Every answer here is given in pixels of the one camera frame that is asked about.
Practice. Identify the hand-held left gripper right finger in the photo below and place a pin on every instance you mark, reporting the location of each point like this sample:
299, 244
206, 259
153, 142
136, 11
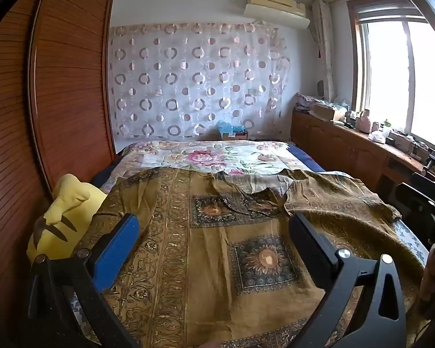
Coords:
308, 246

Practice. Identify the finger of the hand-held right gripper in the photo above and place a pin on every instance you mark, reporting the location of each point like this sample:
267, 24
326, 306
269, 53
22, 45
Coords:
431, 183
417, 199

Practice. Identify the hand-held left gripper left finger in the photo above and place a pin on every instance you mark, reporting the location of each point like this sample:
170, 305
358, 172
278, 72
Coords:
116, 246

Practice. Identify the brown patterned garment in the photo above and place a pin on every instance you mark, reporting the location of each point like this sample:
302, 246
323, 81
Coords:
210, 272

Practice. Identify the yellow plush toy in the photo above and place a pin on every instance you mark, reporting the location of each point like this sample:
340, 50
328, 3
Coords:
69, 203

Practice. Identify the white plastic bag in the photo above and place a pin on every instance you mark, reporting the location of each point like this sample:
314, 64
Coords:
377, 137

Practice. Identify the small green bottle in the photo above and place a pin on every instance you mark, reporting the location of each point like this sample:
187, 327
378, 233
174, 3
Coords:
386, 125

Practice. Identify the navy blue blanket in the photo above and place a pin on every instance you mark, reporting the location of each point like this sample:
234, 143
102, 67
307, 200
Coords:
304, 159

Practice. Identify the pink bag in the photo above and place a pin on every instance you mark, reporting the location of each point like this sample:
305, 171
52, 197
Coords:
365, 123

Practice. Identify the long wooden cabinet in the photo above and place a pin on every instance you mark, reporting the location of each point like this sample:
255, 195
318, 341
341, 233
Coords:
340, 145

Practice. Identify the wooden framed window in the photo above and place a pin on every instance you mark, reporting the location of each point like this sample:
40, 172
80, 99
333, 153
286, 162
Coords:
384, 72

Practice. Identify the pink floral blanket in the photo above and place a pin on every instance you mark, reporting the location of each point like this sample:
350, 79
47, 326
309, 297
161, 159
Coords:
203, 156

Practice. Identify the open cardboard box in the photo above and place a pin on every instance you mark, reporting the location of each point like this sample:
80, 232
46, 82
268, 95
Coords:
324, 113

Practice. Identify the small cardboard box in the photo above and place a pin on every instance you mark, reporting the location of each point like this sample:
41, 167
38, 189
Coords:
235, 136

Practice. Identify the blue plastic bag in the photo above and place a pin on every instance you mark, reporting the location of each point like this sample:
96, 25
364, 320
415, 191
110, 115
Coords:
230, 127

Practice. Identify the stack of folded cloths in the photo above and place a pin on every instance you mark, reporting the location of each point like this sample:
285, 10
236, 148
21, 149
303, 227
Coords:
306, 101

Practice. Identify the wooden slatted wardrobe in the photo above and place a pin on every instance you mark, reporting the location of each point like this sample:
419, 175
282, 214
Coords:
69, 79

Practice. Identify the pale tied window curtain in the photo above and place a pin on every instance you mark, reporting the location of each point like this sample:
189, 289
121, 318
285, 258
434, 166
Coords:
324, 43

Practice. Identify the dark wall fixture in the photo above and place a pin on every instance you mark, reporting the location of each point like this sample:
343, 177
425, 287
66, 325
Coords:
320, 89

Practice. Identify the sheer circle-patterned wall curtain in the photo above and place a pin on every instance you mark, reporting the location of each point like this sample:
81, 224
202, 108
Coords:
188, 79

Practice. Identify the wall air conditioner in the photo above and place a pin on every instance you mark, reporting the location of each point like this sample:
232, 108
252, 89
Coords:
275, 11

